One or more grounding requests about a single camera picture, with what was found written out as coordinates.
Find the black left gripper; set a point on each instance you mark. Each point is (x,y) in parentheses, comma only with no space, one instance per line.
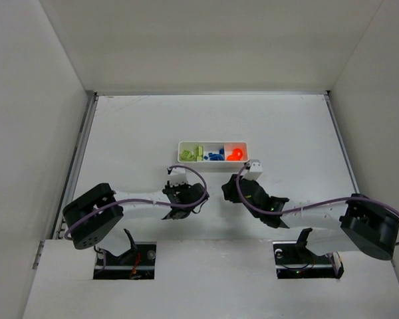
(178,195)

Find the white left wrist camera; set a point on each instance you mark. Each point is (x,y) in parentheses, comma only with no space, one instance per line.
(177,176)

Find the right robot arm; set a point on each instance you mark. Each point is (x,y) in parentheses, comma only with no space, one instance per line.
(352,224)

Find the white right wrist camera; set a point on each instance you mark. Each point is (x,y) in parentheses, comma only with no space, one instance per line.
(254,170)

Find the orange dome lego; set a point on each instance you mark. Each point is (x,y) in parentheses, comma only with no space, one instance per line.
(237,152)
(232,158)

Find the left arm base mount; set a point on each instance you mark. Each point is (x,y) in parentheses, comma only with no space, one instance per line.
(137,263)

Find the large blue arch lego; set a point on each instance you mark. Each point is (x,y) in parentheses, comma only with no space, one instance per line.
(214,157)

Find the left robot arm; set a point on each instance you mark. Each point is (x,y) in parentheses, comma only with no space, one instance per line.
(92,216)

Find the green square lego upside-down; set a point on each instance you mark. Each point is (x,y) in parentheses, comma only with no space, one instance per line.
(186,156)

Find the green curved slope lego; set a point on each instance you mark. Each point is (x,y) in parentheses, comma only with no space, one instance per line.
(198,153)

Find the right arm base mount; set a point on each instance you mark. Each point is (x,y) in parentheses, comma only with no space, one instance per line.
(294,261)

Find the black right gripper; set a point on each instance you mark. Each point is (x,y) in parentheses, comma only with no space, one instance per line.
(235,190)

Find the white three-compartment plastic tray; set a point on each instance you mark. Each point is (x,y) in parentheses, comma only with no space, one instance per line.
(220,147)

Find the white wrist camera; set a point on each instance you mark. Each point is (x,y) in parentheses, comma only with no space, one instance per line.
(177,176)
(254,170)

